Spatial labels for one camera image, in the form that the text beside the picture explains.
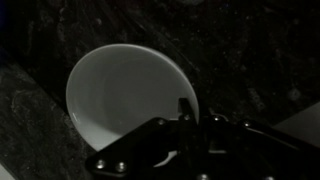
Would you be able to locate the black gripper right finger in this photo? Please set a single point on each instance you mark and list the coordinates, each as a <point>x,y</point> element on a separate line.
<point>253,146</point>

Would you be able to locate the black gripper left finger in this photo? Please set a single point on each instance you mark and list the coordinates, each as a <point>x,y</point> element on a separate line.
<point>150,146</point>

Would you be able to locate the white bowl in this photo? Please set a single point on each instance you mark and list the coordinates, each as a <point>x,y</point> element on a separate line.
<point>123,90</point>

